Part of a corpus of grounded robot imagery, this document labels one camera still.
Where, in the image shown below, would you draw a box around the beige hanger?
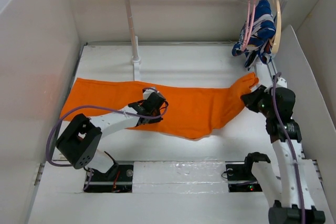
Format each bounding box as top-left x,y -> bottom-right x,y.
269,0 -> 282,55

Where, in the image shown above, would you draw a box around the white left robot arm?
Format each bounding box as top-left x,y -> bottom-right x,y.
56,88 -> 169,180

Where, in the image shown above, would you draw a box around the pink hanger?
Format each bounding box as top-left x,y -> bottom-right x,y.
241,0 -> 256,52

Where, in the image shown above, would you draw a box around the orange trousers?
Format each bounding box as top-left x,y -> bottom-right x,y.
61,73 -> 259,140

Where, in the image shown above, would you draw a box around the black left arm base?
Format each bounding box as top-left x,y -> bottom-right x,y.
83,163 -> 134,193

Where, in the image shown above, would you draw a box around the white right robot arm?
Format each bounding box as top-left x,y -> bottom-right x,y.
241,74 -> 326,223

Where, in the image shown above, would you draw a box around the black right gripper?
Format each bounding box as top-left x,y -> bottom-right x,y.
240,84 -> 276,118

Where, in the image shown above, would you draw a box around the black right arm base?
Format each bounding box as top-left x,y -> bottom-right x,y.
222,163 -> 262,193

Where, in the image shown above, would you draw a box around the white foam board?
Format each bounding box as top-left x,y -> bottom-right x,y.
275,25 -> 335,166

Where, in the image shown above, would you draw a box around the blue patterned garment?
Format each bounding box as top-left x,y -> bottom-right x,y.
232,0 -> 276,69

